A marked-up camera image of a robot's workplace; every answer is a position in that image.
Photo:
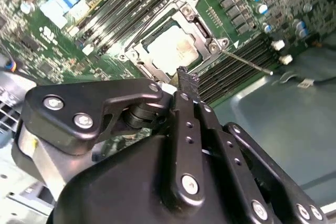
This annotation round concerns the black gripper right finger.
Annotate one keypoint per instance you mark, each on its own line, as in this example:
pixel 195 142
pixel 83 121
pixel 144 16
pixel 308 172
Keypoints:
pixel 236 155

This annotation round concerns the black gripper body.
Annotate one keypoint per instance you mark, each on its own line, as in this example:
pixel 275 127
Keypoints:
pixel 118 187

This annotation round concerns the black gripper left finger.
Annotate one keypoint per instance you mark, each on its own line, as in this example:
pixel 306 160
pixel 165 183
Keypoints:
pixel 78 103

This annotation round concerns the metal CPU socket cover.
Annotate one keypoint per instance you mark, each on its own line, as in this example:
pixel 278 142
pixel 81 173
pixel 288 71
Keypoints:
pixel 155 65

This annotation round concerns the silver green CPU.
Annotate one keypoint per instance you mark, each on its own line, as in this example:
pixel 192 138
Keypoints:
pixel 170 43

